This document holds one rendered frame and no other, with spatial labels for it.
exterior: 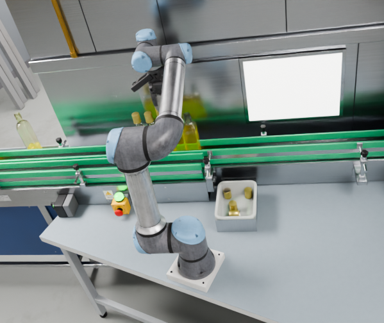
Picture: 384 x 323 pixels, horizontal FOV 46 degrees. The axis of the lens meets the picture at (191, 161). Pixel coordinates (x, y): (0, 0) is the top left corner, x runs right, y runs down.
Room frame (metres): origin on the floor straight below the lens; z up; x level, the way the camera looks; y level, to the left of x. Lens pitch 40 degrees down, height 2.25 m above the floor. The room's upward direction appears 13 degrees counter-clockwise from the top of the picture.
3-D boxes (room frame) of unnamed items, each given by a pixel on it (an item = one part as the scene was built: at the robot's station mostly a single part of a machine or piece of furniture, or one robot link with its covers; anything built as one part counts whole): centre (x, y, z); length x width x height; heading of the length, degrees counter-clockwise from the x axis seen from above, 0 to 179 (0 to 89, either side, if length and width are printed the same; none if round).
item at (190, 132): (1.64, -0.02, 0.99); 0.06 x 0.06 x 0.21; 76
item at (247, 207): (1.37, -0.15, 0.80); 0.22 x 0.17 x 0.09; 165
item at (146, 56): (1.56, 0.07, 1.48); 0.11 x 0.11 x 0.08; 76
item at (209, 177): (1.49, -0.07, 0.95); 0.17 x 0.03 x 0.12; 165
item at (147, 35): (1.66, 0.07, 1.48); 0.09 x 0.08 x 0.11; 166
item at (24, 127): (1.97, 0.79, 1.01); 0.06 x 0.06 x 0.26; 82
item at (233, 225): (1.39, -0.16, 0.79); 0.27 x 0.17 x 0.08; 165
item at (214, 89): (1.71, -0.27, 1.15); 0.90 x 0.03 x 0.34; 75
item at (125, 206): (1.54, 0.36, 0.79); 0.07 x 0.07 x 0.07; 75
